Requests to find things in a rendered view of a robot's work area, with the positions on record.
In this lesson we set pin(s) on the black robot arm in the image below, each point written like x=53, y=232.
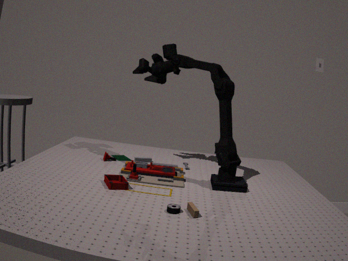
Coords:
x=225, y=150

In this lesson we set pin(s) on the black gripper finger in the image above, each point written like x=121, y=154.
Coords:
x=136, y=71
x=152, y=79

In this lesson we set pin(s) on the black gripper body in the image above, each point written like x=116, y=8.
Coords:
x=156, y=70

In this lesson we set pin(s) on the black rubber tyre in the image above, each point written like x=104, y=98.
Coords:
x=173, y=208

